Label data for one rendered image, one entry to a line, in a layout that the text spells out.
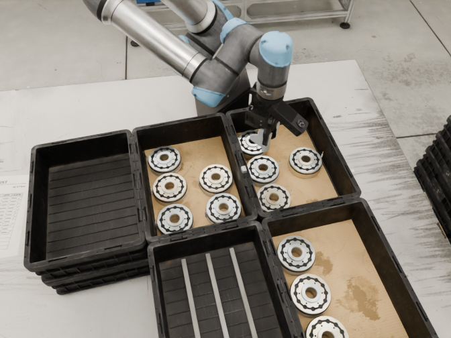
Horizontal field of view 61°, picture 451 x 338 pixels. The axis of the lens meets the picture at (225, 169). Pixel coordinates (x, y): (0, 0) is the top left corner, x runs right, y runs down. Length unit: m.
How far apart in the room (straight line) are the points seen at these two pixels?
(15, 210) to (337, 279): 1.05
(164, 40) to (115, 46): 2.19
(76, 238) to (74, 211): 0.09
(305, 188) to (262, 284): 0.34
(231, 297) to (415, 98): 2.19
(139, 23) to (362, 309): 0.90
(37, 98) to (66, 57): 1.41
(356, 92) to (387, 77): 1.28
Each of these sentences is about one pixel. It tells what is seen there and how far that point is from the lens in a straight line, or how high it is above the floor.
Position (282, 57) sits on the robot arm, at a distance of 0.88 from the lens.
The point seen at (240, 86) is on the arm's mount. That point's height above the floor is 0.91.
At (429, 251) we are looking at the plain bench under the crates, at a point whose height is 0.70.
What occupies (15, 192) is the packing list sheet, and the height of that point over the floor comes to 0.70.
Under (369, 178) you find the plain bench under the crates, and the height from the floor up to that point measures 0.70.
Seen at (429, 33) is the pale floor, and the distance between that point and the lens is 3.55.
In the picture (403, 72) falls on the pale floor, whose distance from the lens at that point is 3.09.
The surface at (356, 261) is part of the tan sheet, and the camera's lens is 1.13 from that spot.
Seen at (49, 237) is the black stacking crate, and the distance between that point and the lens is 1.21.
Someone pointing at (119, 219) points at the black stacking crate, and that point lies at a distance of 1.17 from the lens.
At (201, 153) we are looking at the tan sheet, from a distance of 1.25.
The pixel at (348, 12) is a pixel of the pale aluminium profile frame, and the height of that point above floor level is 0.13.
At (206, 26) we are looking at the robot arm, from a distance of 1.27.
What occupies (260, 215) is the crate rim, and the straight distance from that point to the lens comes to 1.02.
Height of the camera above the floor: 1.82
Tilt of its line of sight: 55 degrees down
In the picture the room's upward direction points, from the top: straight up
